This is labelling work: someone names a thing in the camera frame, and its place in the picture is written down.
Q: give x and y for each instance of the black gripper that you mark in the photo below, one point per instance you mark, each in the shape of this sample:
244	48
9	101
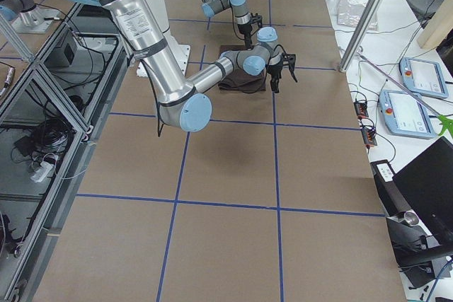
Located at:
243	29
274	69

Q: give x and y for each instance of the dark brown t-shirt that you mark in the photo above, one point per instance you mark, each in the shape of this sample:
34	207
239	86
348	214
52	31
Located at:
239	80

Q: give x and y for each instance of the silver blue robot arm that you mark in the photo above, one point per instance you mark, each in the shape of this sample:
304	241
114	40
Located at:
180	101
240	12

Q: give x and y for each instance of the clear plastic bag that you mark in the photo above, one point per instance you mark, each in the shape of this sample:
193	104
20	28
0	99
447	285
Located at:
349	12

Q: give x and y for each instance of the near blue teach pendant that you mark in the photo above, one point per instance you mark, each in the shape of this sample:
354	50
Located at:
404	116

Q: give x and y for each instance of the blue teach pendant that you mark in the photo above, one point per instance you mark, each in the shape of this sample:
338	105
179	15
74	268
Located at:
404	116
423	77

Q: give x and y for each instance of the far blue teach pendant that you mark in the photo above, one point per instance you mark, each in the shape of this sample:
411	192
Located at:
423	77

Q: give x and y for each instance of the black monitor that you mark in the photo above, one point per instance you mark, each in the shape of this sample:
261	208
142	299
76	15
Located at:
426	184

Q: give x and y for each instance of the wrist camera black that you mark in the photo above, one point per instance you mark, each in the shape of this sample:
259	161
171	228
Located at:
289	60
256	21

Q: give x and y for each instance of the aluminium frame post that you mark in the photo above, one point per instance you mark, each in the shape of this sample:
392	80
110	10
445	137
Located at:
359	34

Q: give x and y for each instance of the aluminium frame rack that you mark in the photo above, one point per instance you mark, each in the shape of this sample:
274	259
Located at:
40	129

